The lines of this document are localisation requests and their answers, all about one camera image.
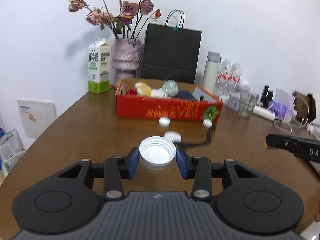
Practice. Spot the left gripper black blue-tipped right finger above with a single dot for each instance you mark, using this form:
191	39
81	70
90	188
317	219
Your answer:
198	169

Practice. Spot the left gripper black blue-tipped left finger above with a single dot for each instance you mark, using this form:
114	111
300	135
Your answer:
117	169

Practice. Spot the white jar lid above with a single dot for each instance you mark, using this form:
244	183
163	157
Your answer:
157	152

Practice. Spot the white round charger puck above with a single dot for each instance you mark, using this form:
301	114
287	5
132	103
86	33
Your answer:
173	136

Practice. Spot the white cap by kiwi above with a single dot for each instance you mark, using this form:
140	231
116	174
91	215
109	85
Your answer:
207	123

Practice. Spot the purple packet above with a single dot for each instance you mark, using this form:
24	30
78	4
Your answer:
279	109

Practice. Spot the small white round cap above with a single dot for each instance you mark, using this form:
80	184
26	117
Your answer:
164	121

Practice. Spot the white power strip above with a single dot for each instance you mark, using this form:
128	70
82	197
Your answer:
264	113

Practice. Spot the red orange cardboard box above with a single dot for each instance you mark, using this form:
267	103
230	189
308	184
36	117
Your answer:
204	105

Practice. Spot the black cosmetic bottles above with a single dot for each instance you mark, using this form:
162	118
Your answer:
266	97

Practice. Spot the navy blue pouch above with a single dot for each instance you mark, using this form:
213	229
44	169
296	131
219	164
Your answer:
185	95

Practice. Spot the red fuzzy ball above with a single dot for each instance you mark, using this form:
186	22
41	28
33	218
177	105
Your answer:
131	92

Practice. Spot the clear drinking glass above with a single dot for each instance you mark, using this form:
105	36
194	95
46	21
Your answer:
248	100

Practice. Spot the yellow white plush toy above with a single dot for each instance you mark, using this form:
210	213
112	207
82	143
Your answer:
144	90

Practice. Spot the water bottle left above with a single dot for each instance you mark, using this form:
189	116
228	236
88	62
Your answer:
222	77

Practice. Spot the water bottle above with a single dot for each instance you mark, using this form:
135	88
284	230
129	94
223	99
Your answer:
236	76
222	77

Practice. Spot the pale green yarn ball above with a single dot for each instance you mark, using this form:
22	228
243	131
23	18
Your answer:
170	87

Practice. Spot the water bottle right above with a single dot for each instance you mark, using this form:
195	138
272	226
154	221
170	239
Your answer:
236	76

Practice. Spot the white thermos bottle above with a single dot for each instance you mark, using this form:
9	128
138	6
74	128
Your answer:
211	70

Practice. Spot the blue white boxes on floor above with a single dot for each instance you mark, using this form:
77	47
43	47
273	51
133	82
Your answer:
11	151

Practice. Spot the pink marbled vase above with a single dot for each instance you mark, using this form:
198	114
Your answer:
125	59

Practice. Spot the white green milk carton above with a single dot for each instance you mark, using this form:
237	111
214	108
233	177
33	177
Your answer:
99	61

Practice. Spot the black paper shopping bag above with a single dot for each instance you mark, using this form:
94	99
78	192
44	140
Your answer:
171	54

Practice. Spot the dried pink rose bouquet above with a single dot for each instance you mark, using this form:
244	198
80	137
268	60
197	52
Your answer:
125	18

